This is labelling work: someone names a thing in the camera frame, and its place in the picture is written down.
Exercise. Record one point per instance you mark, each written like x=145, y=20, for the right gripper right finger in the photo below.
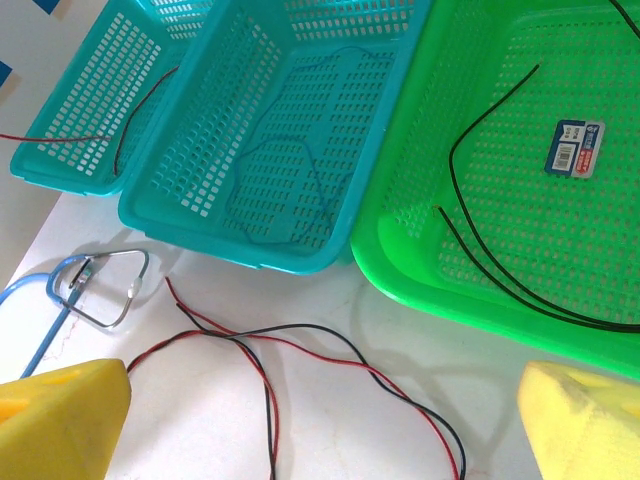
x=590, y=430

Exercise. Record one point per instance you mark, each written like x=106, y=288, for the bright green plastic basket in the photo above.
x=525, y=200

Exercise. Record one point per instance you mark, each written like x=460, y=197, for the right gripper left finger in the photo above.
x=55, y=425

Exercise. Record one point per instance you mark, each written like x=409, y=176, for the barcode sticker label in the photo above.
x=575, y=147

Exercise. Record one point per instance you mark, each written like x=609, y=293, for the turquoise green plastic basket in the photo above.
x=100, y=75

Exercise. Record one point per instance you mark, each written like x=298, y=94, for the teal blue plastic basket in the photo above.
x=280, y=150

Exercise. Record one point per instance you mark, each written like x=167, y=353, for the blue stethoscope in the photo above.
x=50, y=332

